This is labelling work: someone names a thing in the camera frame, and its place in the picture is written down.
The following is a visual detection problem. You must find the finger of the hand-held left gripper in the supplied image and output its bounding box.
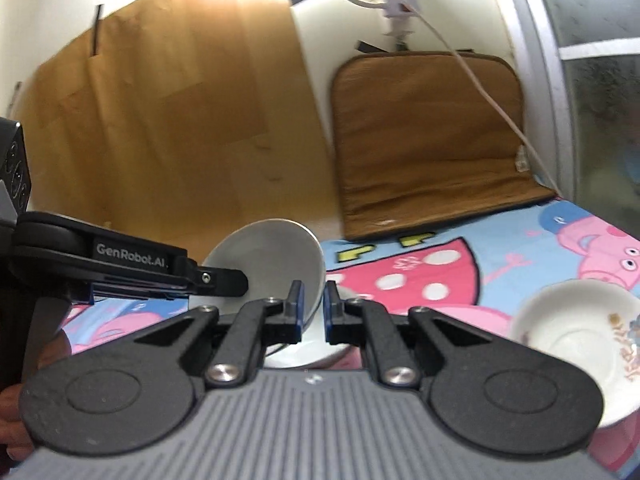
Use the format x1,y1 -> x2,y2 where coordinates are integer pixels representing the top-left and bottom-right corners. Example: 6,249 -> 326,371
188,257 -> 250,298

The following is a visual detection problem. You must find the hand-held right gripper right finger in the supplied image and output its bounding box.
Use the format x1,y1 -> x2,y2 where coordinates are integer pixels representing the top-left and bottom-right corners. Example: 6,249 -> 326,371
322,280 -> 502,388

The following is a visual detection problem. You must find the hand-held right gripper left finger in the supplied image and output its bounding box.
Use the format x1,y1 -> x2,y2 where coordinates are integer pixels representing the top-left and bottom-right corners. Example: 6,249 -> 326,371
134,280 -> 306,389

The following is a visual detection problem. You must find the white bowl pink floral print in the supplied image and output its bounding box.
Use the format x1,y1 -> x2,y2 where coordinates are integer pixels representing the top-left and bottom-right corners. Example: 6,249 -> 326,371
189,218 -> 326,331

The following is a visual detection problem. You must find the white floral plate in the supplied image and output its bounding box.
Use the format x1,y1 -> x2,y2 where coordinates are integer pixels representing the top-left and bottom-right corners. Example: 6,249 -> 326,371
509,279 -> 640,429

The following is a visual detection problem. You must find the person's left hand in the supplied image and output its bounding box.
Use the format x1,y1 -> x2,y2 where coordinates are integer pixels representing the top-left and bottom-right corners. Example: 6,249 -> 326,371
0,382 -> 39,462

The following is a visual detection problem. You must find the printed cartoon blanket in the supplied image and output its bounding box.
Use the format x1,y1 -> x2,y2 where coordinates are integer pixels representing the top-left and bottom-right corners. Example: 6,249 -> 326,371
59,197 -> 640,480

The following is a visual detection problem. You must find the brown seat cushion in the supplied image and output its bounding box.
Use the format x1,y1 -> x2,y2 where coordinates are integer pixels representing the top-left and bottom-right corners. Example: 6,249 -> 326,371
329,49 -> 559,242

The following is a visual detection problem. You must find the frosted glass sliding door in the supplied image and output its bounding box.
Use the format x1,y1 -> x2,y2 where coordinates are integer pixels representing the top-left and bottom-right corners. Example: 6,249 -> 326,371
500,0 -> 640,222

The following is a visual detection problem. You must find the white power cable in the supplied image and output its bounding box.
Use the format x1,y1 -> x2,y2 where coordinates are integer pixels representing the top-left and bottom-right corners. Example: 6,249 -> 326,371
414,9 -> 559,197

